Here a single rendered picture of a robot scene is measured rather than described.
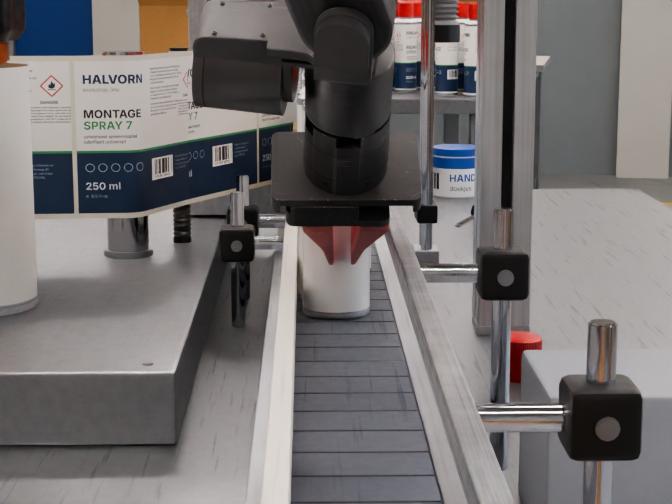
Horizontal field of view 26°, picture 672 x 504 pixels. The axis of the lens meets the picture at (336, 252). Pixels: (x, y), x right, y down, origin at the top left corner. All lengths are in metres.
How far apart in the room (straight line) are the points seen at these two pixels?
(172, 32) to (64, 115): 5.58
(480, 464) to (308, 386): 0.41
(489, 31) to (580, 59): 7.54
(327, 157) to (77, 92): 0.42
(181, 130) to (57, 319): 0.34
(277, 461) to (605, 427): 0.16
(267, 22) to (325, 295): 0.25
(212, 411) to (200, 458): 0.10
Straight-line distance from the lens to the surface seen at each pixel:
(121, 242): 1.35
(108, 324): 1.09
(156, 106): 1.36
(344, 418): 0.85
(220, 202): 1.57
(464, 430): 0.56
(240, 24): 0.92
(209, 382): 1.12
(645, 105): 8.69
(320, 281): 1.09
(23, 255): 1.14
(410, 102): 3.21
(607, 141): 8.80
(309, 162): 0.98
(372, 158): 0.97
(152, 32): 6.94
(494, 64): 1.23
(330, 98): 0.92
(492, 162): 1.24
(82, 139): 1.33
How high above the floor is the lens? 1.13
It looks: 10 degrees down
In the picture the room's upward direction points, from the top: straight up
